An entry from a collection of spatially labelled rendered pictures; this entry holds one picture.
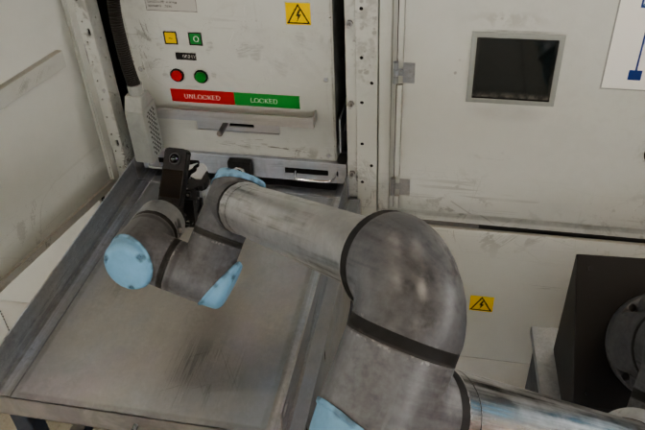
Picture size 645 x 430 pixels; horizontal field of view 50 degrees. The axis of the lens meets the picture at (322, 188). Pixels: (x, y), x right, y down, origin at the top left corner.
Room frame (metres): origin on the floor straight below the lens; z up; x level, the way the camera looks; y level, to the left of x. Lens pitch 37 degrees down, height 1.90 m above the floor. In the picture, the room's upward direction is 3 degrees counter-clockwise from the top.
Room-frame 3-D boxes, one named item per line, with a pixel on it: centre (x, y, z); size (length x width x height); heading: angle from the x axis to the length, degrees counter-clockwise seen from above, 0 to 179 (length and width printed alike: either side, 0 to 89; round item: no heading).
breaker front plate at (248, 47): (1.46, 0.20, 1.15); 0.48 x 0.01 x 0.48; 77
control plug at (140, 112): (1.44, 0.42, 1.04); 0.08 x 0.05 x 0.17; 167
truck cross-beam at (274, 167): (1.48, 0.20, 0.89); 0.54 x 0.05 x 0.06; 77
